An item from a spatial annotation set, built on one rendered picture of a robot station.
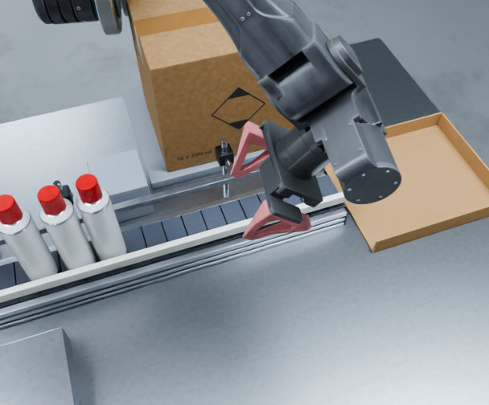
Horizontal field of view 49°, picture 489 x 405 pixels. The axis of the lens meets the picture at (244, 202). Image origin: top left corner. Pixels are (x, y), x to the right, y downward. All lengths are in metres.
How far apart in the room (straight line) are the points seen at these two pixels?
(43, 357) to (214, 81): 0.55
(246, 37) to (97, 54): 2.42
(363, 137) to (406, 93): 0.86
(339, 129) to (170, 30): 0.56
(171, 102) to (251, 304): 0.39
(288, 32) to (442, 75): 2.37
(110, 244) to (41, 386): 0.24
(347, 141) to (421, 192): 0.67
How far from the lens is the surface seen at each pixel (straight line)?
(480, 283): 1.09
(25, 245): 0.90
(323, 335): 0.97
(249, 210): 1.03
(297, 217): 0.60
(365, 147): 0.51
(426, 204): 1.16
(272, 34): 0.50
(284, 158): 0.60
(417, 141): 1.27
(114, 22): 1.10
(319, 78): 0.51
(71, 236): 0.90
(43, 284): 0.96
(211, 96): 1.02
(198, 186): 0.96
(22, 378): 0.94
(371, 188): 0.53
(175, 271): 1.00
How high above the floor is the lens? 1.71
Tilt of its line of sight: 53 degrees down
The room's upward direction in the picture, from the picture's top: straight up
